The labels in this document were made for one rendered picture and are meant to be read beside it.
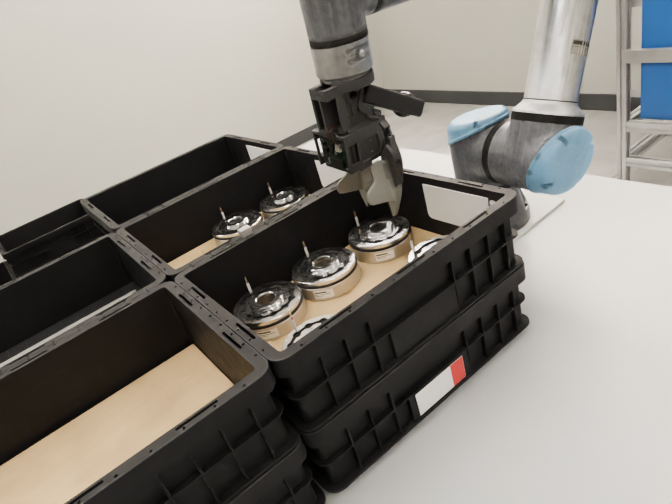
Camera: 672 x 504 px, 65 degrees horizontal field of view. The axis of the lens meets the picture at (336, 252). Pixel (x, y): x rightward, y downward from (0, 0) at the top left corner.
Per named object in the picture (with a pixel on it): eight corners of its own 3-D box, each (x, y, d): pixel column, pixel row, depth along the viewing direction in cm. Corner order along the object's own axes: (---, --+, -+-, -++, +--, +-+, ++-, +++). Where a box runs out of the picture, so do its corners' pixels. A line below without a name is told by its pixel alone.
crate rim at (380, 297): (378, 174, 94) (375, 162, 93) (524, 207, 71) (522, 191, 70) (176, 291, 77) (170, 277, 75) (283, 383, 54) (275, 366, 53)
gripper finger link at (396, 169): (380, 187, 77) (360, 130, 74) (388, 181, 78) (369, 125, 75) (401, 187, 73) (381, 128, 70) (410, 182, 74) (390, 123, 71)
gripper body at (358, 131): (320, 168, 76) (298, 85, 69) (364, 144, 80) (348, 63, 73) (354, 179, 70) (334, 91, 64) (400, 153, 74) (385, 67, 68)
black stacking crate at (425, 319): (389, 222, 98) (376, 165, 93) (529, 266, 75) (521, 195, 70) (203, 341, 81) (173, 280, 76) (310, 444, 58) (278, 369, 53)
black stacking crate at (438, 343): (401, 270, 104) (388, 217, 98) (536, 325, 81) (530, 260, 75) (228, 392, 87) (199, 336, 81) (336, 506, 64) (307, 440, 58)
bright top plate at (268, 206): (292, 184, 115) (291, 182, 115) (316, 193, 107) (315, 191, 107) (252, 205, 111) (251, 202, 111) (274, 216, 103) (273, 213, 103)
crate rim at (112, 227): (230, 141, 140) (226, 133, 138) (289, 155, 117) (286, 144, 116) (83, 210, 123) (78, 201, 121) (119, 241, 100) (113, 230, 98)
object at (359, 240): (381, 212, 92) (380, 209, 92) (422, 225, 84) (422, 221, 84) (337, 240, 88) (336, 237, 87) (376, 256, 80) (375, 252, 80)
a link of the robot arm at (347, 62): (342, 30, 71) (384, 31, 65) (349, 65, 73) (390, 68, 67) (298, 48, 68) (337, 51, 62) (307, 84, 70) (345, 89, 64)
